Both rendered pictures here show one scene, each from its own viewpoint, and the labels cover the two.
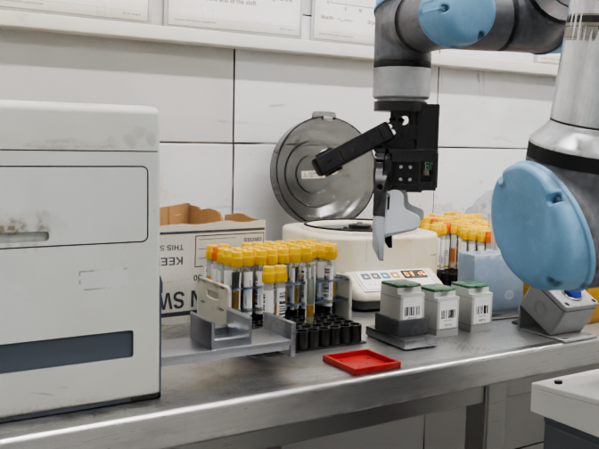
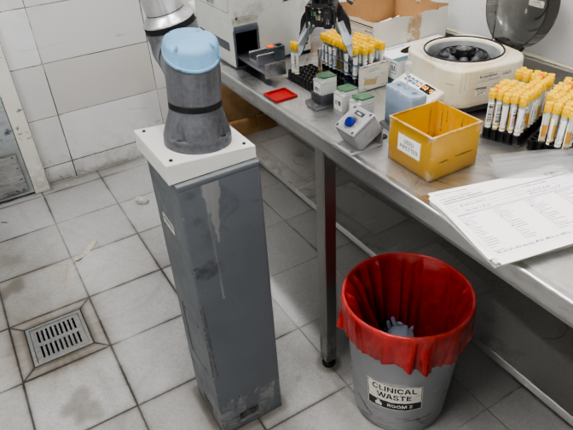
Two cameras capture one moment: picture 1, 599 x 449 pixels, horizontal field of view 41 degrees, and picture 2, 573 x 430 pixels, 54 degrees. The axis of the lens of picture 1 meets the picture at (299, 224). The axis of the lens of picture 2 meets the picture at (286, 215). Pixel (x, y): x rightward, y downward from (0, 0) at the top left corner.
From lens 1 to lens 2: 1.86 m
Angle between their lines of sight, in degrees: 89
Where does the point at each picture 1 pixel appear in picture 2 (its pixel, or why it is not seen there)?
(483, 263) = (390, 91)
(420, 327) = (318, 99)
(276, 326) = (274, 66)
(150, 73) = not seen: outside the picture
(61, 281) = (217, 19)
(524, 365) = (314, 140)
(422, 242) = (438, 71)
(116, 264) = (224, 19)
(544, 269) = not seen: hidden behind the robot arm
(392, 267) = (425, 79)
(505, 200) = not seen: hidden behind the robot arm
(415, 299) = (318, 84)
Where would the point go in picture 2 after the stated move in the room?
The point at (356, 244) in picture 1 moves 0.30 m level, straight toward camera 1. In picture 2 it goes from (411, 55) to (295, 58)
